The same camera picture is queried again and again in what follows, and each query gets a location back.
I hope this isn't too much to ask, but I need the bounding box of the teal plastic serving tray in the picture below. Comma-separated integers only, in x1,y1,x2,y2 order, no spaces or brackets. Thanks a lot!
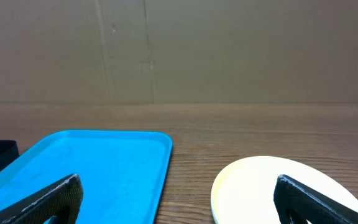
0,130,173,223

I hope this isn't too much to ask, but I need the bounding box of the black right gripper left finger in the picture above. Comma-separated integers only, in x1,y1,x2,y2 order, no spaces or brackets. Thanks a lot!
0,174,83,224

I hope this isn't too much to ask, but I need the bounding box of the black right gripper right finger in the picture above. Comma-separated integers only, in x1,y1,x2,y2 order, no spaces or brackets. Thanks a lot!
273,174,358,224

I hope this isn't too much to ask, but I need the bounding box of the yellow plate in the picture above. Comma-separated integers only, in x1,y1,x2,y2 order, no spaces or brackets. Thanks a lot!
211,156,358,224

